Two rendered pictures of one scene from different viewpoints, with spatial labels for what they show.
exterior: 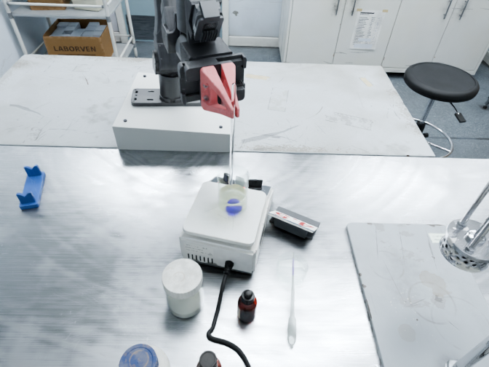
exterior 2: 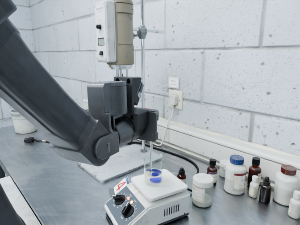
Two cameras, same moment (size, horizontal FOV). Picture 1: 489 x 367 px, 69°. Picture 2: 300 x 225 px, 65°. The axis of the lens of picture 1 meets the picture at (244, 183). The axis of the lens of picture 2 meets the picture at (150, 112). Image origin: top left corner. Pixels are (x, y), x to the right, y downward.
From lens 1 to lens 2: 0.93 m
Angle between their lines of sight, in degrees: 106
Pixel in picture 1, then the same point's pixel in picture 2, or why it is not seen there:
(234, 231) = (166, 174)
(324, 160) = (43, 208)
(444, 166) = (20, 171)
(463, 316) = (122, 152)
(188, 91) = (151, 132)
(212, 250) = not seen: hidden behind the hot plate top
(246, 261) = not seen: hidden behind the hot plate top
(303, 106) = not seen: outside the picture
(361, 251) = (116, 172)
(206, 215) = (170, 185)
